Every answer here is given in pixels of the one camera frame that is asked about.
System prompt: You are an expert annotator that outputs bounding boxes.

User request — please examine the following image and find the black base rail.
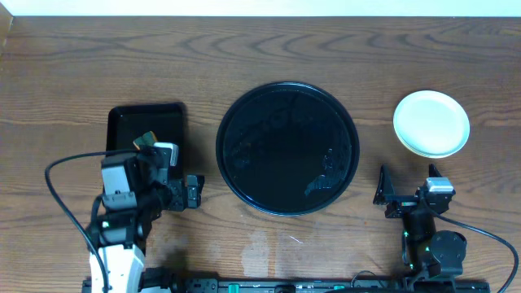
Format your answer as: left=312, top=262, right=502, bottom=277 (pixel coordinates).
left=81, top=277, right=492, bottom=293

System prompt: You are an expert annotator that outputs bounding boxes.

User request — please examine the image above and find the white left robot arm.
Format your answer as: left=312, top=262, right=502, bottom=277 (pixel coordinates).
left=82, top=142, right=204, bottom=292

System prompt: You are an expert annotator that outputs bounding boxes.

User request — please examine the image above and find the rectangular black tray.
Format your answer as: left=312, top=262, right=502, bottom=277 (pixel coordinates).
left=106, top=103, right=185, bottom=178

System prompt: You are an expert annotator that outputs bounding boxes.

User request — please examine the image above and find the round black tray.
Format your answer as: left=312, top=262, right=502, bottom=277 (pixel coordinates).
left=216, top=81, right=360, bottom=216

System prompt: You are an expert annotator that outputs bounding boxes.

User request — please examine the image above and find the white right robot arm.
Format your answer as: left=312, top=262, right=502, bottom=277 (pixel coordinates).
left=373, top=164, right=467, bottom=291

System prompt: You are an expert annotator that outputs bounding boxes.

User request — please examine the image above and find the orange green sponge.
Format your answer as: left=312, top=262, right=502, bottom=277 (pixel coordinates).
left=133, top=131, right=158, bottom=150

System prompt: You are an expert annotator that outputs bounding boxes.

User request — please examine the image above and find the pale green plate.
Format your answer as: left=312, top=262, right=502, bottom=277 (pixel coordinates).
left=392, top=90, right=471, bottom=159

